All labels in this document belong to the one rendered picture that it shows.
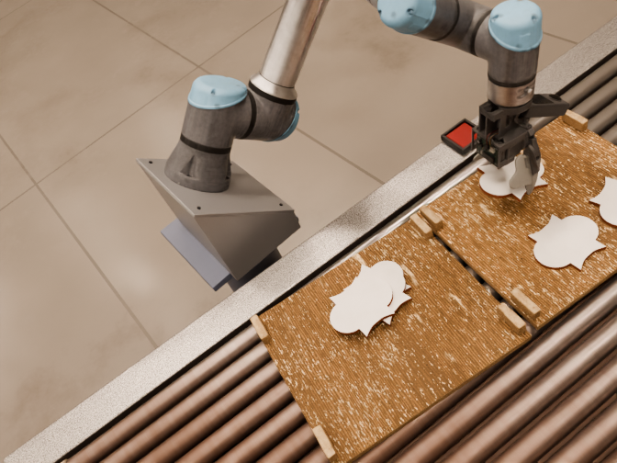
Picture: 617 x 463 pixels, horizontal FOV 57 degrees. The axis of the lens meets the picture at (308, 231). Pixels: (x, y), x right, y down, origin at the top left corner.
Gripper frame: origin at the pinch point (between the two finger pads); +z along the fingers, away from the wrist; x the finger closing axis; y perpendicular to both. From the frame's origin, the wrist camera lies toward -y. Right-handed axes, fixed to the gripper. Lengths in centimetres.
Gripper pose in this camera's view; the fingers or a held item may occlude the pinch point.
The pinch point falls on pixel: (511, 174)
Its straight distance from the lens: 117.7
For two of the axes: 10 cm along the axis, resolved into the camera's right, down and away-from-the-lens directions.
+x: 5.0, 5.9, -6.4
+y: -8.4, 5.0, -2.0
